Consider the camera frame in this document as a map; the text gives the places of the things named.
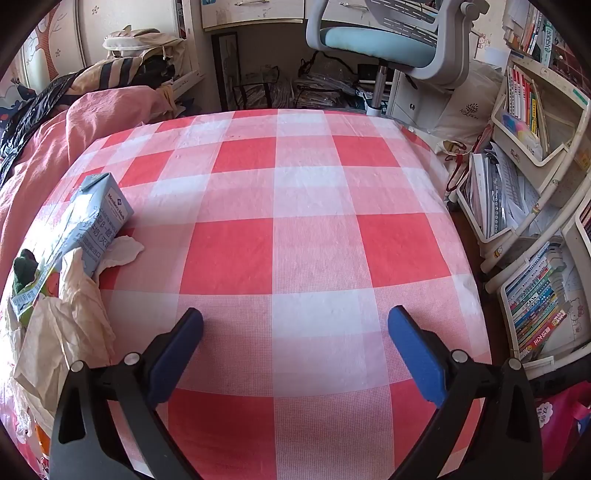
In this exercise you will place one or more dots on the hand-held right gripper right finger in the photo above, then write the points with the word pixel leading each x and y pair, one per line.
pixel 418 355

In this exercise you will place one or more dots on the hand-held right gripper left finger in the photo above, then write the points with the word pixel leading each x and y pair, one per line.
pixel 178 350

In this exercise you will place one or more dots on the white tissue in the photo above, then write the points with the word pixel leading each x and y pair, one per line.
pixel 74 314
pixel 124 249

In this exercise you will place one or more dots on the blue milk carton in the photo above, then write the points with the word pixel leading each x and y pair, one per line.
pixel 92 207

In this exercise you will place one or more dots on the row of colourful books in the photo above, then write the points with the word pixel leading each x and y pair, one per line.
pixel 535 304

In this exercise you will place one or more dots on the red white checked tablecloth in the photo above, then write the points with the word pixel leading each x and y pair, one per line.
pixel 314 240

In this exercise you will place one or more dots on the pink shopping bag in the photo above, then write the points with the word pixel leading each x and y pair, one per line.
pixel 558 424

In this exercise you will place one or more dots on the dark green wrapper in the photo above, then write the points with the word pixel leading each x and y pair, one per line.
pixel 23 272

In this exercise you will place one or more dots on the stack of white binders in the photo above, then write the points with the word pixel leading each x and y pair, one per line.
pixel 503 194

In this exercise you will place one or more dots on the pink duvet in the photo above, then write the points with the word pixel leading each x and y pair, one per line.
pixel 46 152

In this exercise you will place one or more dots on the white tote bag tree print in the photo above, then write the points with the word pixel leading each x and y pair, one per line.
pixel 466 110

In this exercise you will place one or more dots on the white drawer cabinet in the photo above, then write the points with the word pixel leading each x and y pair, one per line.
pixel 411 99

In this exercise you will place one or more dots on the row of red spined books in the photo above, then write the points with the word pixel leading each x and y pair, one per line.
pixel 524 101

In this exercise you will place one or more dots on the black plastic bag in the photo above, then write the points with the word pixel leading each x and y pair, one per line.
pixel 27 110

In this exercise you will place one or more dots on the pile of clear plastic bags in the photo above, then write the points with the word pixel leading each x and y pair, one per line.
pixel 314 87

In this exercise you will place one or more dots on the cream canvas bag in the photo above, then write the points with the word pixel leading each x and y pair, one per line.
pixel 134 41

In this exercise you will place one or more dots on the grey blue office chair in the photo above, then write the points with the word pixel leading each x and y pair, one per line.
pixel 369 39

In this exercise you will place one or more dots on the white desk with drawers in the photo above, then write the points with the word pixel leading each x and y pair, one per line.
pixel 231 14

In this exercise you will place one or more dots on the row of books green cover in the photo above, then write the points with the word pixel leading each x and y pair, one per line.
pixel 531 32

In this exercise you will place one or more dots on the black picture frame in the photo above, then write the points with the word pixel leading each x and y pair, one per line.
pixel 226 69

